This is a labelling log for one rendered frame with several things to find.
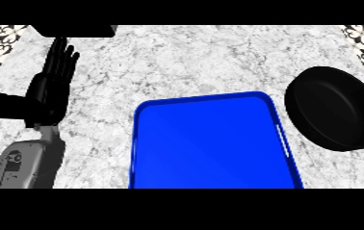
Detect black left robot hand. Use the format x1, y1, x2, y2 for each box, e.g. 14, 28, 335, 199
0, 37, 82, 129

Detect blue rectangular tray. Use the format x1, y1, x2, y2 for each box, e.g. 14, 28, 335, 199
127, 90, 306, 190

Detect black round pot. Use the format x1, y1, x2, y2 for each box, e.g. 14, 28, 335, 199
283, 65, 364, 152

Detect black appliance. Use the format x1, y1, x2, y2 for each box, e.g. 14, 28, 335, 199
30, 24, 119, 38

